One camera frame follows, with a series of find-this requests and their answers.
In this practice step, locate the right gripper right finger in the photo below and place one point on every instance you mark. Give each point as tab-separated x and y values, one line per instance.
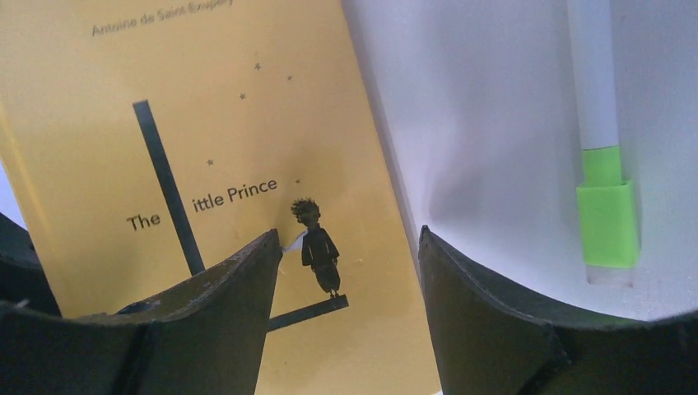
493	336

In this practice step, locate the white marker green cap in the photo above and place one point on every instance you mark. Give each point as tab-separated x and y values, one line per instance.
608	223

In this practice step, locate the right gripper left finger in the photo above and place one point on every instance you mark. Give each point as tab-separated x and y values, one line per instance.
203	336

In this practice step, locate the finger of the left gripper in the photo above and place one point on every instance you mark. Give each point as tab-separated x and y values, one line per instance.
22	277

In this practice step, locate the yellow Little Prince book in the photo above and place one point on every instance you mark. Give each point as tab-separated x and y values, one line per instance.
146	141

